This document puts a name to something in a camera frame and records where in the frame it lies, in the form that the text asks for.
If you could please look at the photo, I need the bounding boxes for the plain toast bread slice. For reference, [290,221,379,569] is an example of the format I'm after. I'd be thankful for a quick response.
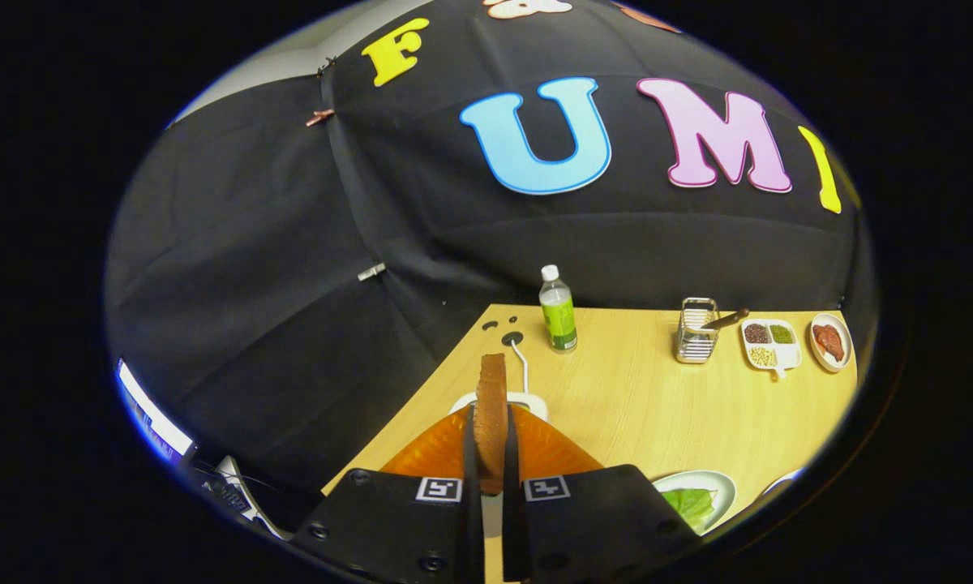
[474,353,510,496]

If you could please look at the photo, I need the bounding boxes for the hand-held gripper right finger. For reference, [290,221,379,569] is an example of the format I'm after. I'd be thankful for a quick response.
[501,404,702,584]

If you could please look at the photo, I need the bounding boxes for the round white meat plate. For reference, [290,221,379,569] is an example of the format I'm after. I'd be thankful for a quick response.
[809,313,853,373]

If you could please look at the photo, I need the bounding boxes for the green label plastic bottle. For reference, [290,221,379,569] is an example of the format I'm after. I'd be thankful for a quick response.
[539,264,578,354]

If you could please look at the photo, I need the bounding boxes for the metal wire utensil holder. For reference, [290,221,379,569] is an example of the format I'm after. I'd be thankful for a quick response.
[675,298,720,364]

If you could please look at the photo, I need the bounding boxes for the green lettuce leaf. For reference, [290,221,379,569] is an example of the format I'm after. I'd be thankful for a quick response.
[661,487,718,532]

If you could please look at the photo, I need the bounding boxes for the brown cooked meat piece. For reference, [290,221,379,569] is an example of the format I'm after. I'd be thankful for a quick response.
[813,324,846,363]

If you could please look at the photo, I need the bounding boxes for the white toaster power cable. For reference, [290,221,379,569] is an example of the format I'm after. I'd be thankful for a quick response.
[509,339,530,394]

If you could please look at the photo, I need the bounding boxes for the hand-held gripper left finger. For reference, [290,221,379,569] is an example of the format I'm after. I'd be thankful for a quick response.
[290,404,487,584]

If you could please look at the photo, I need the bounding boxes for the white toaster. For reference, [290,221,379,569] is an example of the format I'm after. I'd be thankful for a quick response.
[450,392,549,539]

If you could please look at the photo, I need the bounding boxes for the wooden handle knife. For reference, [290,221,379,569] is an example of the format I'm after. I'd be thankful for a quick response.
[701,307,751,332]

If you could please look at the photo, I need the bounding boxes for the white squarish plate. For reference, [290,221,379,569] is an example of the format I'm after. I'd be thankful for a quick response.
[762,468,805,496]

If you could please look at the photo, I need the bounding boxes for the black backdrop cloth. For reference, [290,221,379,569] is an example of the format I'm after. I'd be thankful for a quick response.
[104,0,877,520]

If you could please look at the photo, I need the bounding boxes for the pale green round plate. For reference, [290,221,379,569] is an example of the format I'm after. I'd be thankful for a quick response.
[653,470,737,536]

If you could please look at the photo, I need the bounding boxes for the white divided bean dish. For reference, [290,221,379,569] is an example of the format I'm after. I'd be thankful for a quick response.
[740,318,803,380]

